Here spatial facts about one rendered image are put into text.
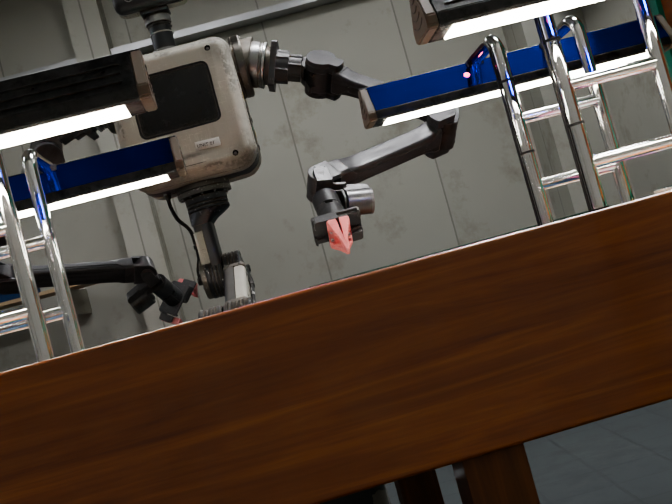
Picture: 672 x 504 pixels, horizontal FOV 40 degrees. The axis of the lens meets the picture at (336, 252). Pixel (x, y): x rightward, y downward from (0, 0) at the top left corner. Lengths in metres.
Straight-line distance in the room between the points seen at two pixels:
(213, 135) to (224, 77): 0.15
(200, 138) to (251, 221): 6.12
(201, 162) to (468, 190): 6.33
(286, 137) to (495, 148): 1.91
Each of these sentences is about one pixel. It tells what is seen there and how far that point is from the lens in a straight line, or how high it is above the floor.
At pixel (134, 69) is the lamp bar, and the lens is 1.17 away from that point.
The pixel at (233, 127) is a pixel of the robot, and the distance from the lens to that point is 2.30.
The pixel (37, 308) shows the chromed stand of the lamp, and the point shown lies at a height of 0.84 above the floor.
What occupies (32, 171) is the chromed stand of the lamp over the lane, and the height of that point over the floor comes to 1.08.
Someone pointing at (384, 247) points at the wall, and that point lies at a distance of 8.38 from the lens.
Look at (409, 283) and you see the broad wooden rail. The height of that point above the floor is 0.75.
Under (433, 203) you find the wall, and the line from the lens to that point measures 8.45.
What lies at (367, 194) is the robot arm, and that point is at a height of 0.94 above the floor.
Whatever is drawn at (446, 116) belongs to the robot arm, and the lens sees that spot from 2.20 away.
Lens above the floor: 0.76
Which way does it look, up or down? 2 degrees up
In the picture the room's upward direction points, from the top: 15 degrees counter-clockwise
